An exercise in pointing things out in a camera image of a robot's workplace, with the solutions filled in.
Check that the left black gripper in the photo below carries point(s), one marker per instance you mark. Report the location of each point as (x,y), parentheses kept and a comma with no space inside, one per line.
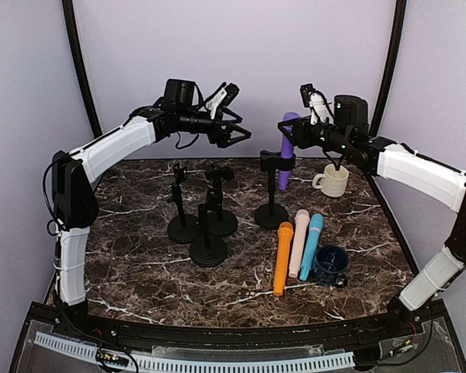
(223,139)

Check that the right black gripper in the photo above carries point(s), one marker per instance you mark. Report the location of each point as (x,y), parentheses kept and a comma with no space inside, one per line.
(300,126)

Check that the purple microphone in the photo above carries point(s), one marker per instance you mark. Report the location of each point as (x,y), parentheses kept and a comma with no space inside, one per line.
(287,151)

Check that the pink microphone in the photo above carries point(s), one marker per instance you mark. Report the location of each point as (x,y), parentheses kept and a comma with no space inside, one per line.
(302,219)

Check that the black stand of purple microphone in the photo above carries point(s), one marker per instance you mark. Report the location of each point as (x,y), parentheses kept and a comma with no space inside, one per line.
(271,215)

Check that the blue microphone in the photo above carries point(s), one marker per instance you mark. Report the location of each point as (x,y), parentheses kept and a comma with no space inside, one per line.
(315,228)

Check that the black stand of orange microphone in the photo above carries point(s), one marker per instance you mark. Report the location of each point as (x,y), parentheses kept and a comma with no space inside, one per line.
(221,222)

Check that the orange microphone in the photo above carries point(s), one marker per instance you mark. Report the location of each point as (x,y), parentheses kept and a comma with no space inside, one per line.
(285,234)

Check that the black stand of blue microphone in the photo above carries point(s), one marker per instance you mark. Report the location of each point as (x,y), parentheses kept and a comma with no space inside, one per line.
(183,228)

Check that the black stand of pink microphone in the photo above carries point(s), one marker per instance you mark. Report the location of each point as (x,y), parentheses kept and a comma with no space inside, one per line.
(208,250)

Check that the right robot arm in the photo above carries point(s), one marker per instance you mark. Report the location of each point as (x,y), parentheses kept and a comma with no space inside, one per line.
(342,127)

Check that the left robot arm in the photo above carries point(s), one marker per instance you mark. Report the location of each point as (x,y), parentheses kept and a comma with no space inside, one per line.
(72,203)

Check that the white ribbed mug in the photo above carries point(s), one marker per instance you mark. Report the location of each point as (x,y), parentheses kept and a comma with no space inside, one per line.
(332,182)

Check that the dark blue mug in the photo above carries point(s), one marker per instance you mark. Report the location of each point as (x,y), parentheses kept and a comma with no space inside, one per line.
(330,266)

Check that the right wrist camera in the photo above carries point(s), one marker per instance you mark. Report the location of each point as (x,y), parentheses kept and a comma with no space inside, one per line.
(316,102)

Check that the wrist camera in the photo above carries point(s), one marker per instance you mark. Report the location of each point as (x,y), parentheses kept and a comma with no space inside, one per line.
(222,97)
(316,102)

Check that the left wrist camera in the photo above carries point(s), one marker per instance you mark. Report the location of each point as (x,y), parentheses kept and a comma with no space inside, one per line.
(222,97)

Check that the right black frame post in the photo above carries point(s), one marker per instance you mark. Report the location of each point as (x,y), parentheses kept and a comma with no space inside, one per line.
(389,66)

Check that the black frame post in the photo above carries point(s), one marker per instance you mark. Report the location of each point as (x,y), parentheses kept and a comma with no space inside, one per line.
(70,21)
(389,66)

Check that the left black frame post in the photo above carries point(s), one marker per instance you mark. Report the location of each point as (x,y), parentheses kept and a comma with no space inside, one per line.
(70,21)

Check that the black front rail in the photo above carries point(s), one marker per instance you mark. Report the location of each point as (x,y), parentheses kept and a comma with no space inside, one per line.
(360,333)

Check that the white slotted cable duct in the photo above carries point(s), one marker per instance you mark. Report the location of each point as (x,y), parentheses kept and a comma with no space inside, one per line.
(186,360)

